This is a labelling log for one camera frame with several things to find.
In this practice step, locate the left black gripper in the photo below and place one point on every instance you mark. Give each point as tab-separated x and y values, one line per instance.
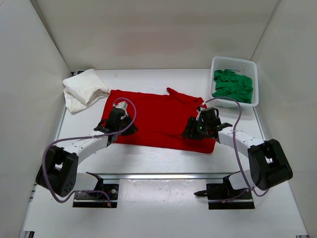
132	130

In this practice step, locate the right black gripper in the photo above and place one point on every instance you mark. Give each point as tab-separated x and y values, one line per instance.
190	132

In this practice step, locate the red t shirt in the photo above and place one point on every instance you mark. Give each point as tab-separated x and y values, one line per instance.
160	119

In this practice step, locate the white t shirt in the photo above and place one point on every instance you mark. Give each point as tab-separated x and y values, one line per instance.
83	90

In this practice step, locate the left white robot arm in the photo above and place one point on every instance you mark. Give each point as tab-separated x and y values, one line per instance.
58	172

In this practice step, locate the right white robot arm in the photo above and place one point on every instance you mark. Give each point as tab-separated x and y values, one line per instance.
268	165

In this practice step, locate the green t shirt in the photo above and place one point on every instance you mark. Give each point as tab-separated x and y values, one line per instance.
232	85

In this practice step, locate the white plastic basket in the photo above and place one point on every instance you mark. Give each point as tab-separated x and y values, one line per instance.
241	67

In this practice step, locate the aluminium rail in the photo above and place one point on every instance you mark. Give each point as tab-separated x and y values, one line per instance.
164	176

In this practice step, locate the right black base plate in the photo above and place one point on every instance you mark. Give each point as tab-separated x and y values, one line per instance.
223	197

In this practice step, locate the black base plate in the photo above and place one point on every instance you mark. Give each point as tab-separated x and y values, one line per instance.
98	200
223	197

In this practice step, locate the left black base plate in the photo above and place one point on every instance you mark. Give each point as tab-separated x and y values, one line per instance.
98	200

